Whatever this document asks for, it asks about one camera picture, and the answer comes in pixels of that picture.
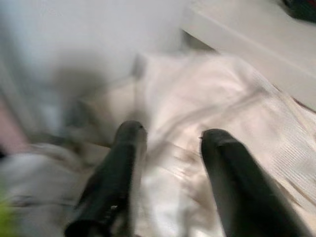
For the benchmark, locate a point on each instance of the cream white waffle cloth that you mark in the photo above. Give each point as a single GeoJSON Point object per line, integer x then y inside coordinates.
{"type": "Point", "coordinates": [222, 98]}

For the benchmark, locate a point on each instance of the grey garment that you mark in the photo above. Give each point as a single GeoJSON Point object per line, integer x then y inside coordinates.
{"type": "Point", "coordinates": [37, 177]}

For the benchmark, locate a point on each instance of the green object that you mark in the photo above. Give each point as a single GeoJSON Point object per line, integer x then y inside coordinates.
{"type": "Point", "coordinates": [4, 217]}

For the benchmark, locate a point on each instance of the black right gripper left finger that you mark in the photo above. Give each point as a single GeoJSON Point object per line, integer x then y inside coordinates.
{"type": "Point", "coordinates": [111, 182]}

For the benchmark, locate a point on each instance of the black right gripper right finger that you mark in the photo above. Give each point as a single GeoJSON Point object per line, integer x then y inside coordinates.
{"type": "Point", "coordinates": [237, 182]}

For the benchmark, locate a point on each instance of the dark garment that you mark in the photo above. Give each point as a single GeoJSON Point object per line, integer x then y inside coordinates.
{"type": "Point", "coordinates": [302, 10]}

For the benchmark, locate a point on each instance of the white furniture ledge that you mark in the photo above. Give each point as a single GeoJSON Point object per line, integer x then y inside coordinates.
{"type": "Point", "coordinates": [259, 32]}

